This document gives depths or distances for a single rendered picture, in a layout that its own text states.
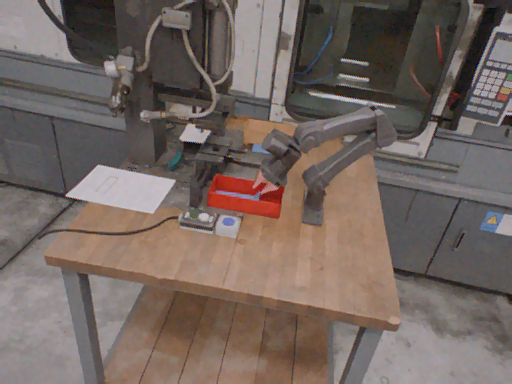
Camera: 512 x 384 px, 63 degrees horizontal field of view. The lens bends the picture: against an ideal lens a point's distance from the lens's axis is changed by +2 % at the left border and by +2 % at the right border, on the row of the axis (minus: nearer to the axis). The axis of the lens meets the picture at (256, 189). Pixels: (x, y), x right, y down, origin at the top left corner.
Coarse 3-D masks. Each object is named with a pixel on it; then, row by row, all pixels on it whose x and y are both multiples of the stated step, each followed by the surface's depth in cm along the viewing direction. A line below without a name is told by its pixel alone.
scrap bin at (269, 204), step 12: (216, 180) 146; (228, 180) 146; (240, 180) 145; (252, 180) 144; (240, 192) 147; (252, 192) 147; (276, 192) 145; (216, 204) 138; (228, 204) 137; (240, 204) 136; (252, 204) 135; (264, 204) 135; (276, 204) 134; (264, 216) 137; (276, 216) 137
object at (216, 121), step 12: (168, 96) 143; (180, 96) 143; (192, 96) 147; (204, 96) 148; (228, 96) 147; (204, 108) 147; (216, 108) 143; (228, 108) 142; (204, 120) 139; (216, 120) 140; (228, 120) 147
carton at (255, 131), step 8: (248, 120) 183; (256, 120) 184; (248, 128) 187; (256, 128) 186; (264, 128) 186; (272, 128) 185; (280, 128) 184; (288, 128) 184; (248, 136) 176; (256, 136) 176; (264, 136) 175
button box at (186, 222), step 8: (176, 216) 130; (184, 216) 128; (216, 216) 130; (160, 224) 128; (184, 224) 127; (192, 224) 126; (200, 224) 126; (208, 224) 126; (48, 232) 123; (56, 232) 123; (88, 232) 121; (96, 232) 122; (104, 232) 122; (112, 232) 122; (120, 232) 122; (128, 232) 123; (136, 232) 124; (208, 232) 127
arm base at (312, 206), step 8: (304, 200) 146; (312, 200) 139; (320, 200) 139; (304, 208) 142; (312, 208) 141; (320, 208) 142; (304, 216) 138; (312, 216) 139; (320, 216) 139; (312, 224) 136; (320, 224) 136
